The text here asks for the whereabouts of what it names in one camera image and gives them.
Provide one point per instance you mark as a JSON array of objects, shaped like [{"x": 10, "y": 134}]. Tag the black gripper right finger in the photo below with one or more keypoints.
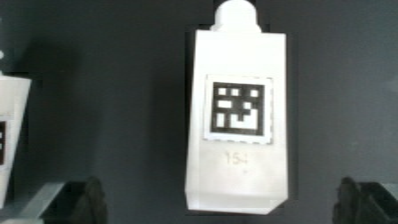
[{"x": 366, "y": 204}]

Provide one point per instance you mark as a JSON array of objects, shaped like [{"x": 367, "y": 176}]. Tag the white stool leg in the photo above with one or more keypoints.
[
  {"x": 236, "y": 159},
  {"x": 14, "y": 88}
]

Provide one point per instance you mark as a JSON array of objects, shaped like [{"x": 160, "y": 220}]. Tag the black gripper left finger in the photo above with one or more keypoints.
[{"x": 78, "y": 205}]

